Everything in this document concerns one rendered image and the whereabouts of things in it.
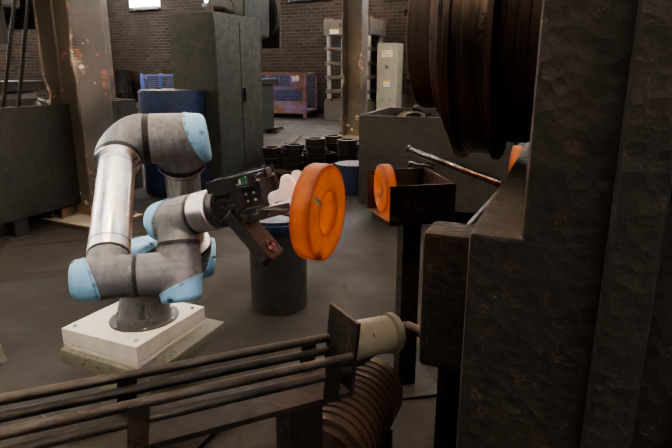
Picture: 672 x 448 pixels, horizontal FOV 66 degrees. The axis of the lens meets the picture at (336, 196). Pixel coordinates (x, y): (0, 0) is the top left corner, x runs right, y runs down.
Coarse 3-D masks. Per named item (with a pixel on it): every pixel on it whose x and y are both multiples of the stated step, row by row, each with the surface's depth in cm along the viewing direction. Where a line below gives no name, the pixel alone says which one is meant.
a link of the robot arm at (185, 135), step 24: (144, 120) 115; (168, 120) 117; (192, 120) 118; (144, 144) 114; (168, 144) 116; (192, 144) 117; (168, 168) 121; (192, 168) 122; (168, 192) 129; (192, 192) 129
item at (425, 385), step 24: (408, 168) 177; (408, 192) 151; (432, 192) 153; (384, 216) 162; (408, 216) 153; (432, 216) 154; (408, 240) 163; (408, 264) 165; (408, 288) 168; (408, 312) 170; (408, 336) 172; (408, 360) 174; (408, 384) 176; (432, 384) 176
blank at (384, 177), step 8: (376, 168) 171; (384, 168) 164; (392, 168) 164; (376, 176) 172; (384, 176) 163; (392, 176) 162; (376, 184) 173; (384, 184) 163; (392, 184) 161; (376, 192) 173; (384, 192) 163; (376, 200) 173; (384, 200) 164; (384, 208) 164
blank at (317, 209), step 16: (304, 176) 79; (320, 176) 79; (336, 176) 85; (304, 192) 77; (320, 192) 80; (336, 192) 86; (304, 208) 76; (320, 208) 88; (336, 208) 87; (304, 224) 77; (320, 224) 87; (336, 224) 87; (304, 240) 78; (320, 240) 81; (336, 240) 88; (304, 256) 81; (320, 256) 82
